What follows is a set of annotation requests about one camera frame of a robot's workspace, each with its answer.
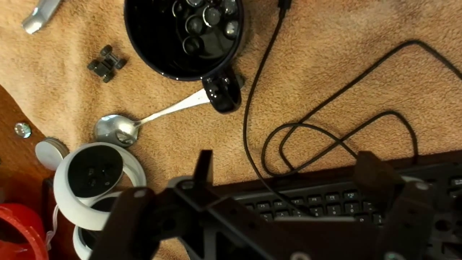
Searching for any black binder clip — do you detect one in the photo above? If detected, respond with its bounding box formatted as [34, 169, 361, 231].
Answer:
[87, 43, 129, 84]

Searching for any black keyboard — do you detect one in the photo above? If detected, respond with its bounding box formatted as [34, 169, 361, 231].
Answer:
[168, 150, 462, 260]

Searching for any black cup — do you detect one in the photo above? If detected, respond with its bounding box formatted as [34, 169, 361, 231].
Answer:
[123, 0, 246, 115]

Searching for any brown wooden table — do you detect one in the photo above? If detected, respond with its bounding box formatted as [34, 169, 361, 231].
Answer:
[0, 84, 64, 260]

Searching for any small metal screw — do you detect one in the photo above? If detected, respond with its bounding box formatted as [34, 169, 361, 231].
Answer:
[13, 121, 35, 140]

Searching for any white round disc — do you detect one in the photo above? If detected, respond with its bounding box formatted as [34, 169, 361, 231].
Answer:
[34, 136, 71, 172]

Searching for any black keyboard cable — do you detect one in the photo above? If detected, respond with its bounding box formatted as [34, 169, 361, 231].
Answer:
[243, 0, 462, 214]

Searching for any tan towel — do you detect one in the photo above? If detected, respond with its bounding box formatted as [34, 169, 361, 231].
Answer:
[0, 0, 462, 260]

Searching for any red bowl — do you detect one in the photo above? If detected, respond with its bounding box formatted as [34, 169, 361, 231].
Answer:
[0, 201, 49, 260]

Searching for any metal spoon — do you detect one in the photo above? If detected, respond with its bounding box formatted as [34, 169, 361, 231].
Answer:
[93, 86, 214, 149]

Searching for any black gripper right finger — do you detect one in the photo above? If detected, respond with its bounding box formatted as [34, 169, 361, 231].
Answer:
[353, 150, 438, 260]

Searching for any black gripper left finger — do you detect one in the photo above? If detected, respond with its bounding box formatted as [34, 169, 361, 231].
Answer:
[90, 186, 162, 260]

